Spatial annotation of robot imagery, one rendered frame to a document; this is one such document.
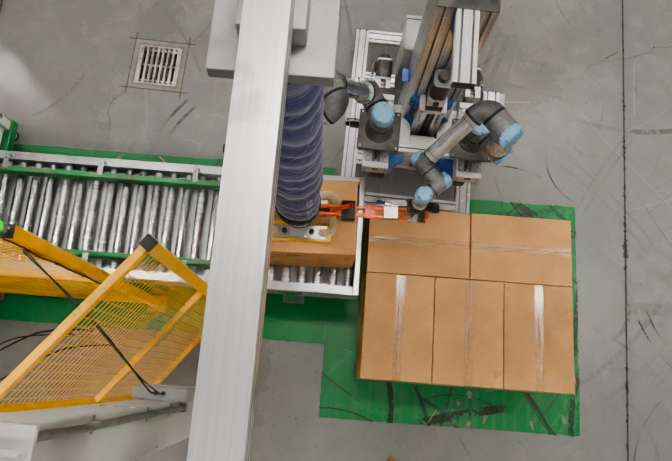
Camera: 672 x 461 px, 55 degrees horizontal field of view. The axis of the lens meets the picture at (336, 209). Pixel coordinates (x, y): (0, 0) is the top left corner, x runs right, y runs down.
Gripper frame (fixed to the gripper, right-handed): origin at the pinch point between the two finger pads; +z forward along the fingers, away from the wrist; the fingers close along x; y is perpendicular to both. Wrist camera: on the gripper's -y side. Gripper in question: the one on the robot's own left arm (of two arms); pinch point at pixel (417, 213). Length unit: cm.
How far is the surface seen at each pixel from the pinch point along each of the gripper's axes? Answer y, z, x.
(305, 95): 54, -154, 10
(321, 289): 47, 49, 34
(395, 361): 3, 54, 71
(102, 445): 99, -143, 103
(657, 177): -183, 107, -64
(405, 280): -1, 54, 25
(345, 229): 35.7, 13.5, 6.9
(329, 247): 43.6, 13.6, 16.9
